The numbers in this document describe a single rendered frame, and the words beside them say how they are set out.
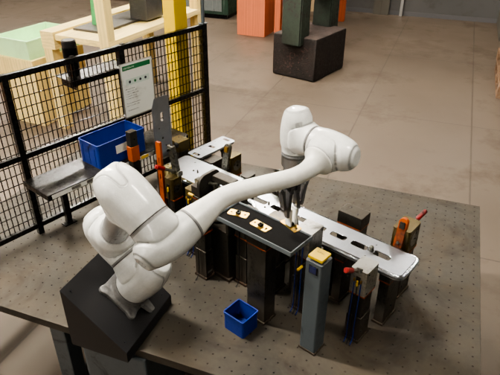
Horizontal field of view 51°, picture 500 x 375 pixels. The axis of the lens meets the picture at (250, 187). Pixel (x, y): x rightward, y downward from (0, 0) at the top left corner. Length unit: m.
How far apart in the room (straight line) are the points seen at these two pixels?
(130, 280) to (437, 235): 1.62
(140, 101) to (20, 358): 1.58
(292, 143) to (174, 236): 0.50
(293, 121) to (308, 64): 5.34
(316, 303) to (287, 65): 5.45
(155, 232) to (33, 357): 1.96
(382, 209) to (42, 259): 1.81
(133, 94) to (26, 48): 2.96
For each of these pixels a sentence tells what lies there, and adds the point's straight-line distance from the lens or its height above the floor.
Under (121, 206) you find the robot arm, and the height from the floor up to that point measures 1.54.
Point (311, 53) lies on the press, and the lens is 6.91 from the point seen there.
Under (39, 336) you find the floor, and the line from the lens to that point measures 3.37.
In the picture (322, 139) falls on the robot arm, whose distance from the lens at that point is 1.58.
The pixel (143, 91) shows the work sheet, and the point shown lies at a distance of 3.02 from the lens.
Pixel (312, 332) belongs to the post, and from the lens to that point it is 2.06.
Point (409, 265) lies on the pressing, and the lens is 2.14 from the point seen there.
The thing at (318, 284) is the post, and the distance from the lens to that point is 1.89.
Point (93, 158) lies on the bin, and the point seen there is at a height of 1.08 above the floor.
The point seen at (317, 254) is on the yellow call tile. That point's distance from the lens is 1.85.
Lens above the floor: 2.29
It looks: 31 degrees down
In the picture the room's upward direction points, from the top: straight up
